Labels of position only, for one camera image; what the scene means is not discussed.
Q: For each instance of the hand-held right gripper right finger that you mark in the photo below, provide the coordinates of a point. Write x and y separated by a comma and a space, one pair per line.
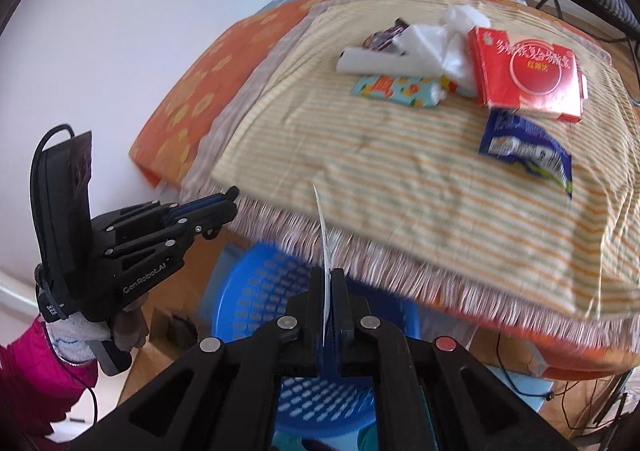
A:
338, 311

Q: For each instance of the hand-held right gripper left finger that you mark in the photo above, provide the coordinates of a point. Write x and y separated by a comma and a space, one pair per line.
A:
319, 311

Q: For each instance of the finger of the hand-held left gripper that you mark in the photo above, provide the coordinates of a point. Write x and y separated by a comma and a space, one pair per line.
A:
165, 242
205, 203

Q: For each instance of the white paper scrap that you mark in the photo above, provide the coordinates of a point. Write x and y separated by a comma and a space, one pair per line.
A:
324, 241

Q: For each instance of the blue plastic basket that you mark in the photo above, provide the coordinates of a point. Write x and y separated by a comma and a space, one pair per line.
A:
250, 291

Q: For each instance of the teal patterned packet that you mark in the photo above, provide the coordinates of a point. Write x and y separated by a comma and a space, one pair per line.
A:
400, 91

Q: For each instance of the dark purple wrapper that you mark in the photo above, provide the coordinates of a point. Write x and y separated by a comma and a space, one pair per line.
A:
382, 38

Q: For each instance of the blue snack wrapper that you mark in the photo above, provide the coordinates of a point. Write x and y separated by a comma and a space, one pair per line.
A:
520, 141

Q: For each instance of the white plastic bag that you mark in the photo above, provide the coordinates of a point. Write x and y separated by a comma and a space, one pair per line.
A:
435, 46

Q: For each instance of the red cardboard box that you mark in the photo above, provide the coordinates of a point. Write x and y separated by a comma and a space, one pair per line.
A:
525, 71

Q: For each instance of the person's left hand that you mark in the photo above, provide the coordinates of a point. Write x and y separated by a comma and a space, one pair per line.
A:
127, 328

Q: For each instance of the checked fringed cloth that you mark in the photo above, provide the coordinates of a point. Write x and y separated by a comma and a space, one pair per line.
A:
235, 131

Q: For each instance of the orange floral blanket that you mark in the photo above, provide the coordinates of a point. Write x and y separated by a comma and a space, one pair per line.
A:
200, 96

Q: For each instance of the yellow striped cloth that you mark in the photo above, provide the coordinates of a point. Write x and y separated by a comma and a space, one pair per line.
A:
400, 171

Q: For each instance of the light blue floor mat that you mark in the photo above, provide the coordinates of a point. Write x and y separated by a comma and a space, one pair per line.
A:
520, 386

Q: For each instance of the striped cloth on chair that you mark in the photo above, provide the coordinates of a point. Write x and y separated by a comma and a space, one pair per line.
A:
610, 1

